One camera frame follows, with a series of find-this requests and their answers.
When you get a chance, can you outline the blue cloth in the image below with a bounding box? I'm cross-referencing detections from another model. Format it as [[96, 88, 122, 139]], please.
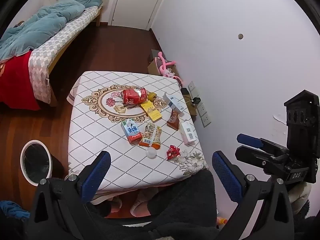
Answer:
[[0, 200, 30, 220]]

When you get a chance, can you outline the red crumpled wrapper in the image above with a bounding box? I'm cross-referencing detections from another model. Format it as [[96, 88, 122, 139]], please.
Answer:
[[167, 145, 180, 160]]

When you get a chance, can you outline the white and blue milk carton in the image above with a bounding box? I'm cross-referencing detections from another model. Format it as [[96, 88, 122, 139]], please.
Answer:
[[121, 119, 142, 143]]

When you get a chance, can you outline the blue quilt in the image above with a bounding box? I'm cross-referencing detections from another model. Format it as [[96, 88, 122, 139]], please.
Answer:
[[0, 0, 103, 61]]

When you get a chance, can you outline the grey checkered bed sheet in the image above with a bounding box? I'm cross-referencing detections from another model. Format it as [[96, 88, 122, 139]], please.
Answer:
[[28, 6, 98, 105]]

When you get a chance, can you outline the white box with barcode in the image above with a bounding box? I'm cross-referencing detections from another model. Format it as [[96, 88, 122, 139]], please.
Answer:
[[180, 120, 196, 145]]

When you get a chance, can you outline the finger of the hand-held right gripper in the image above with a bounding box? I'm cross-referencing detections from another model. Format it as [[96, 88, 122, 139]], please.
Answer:
[[237, 134, 290, 155], [235, 145, 292, 172]]

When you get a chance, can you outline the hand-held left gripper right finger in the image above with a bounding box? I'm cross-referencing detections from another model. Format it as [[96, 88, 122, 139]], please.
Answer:
[[212, 151, 295, 240]]

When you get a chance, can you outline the orange snack packet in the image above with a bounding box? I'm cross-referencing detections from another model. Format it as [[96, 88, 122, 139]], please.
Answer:
[[150, 126, 162, 150], [139, 122, 157, 147]]

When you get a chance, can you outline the white-rimmed black waste bin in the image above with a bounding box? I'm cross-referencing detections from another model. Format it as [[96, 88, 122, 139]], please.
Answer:
[[20, 140, 65, 187]]

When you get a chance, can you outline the person's dark fleece clothing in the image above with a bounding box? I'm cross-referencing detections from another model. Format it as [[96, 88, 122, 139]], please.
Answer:
[[100, 170, 218, 240]]

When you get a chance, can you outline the white and blue carton box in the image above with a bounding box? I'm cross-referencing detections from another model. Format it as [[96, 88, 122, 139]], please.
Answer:
[[162, 92, 185, 112]]

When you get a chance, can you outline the red blanket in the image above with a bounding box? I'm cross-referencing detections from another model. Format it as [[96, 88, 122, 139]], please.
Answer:
[[0, 50, 42, 111]]

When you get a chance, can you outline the person's right forearm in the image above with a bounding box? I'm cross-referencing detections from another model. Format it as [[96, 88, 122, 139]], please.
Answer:
[[287, 180, 320, 220]]

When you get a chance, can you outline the white door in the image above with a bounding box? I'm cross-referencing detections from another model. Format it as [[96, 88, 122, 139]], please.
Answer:
[[109, 0, 173, 30]]

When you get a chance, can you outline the pink plush toy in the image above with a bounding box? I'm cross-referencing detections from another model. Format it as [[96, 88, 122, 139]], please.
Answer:
[[156, 51, 181, 80]]

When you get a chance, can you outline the pink toy on box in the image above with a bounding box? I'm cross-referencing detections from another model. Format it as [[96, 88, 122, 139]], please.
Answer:
[[147, 49, 179, 77]]

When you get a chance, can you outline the yellow flat box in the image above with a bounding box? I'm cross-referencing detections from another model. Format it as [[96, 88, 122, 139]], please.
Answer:
[[139, 101, 163, 123]]

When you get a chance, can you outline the wooden bed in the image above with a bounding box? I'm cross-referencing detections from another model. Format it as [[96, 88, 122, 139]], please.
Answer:
[[0, 0, 110, 110]]

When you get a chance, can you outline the pink slipper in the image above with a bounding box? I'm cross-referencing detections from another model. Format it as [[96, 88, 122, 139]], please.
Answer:
[[110, 197, 123, 213], [130, 190, 155, 217]]

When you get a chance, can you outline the table with patterned cloth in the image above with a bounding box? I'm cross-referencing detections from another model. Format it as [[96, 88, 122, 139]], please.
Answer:
[[67, 71, 210, 195]]

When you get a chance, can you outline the brown snack wrapper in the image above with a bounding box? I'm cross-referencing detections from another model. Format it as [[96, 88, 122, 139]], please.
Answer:
[[167, 111, 180, 130]]

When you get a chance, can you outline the red drink can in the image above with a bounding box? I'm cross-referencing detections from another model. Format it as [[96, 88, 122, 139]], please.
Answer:
[[121, 87, 148, 105]]

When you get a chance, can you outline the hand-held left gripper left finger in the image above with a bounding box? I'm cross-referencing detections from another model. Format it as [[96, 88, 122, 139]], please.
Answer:
[[27, 151, 112, 240]]

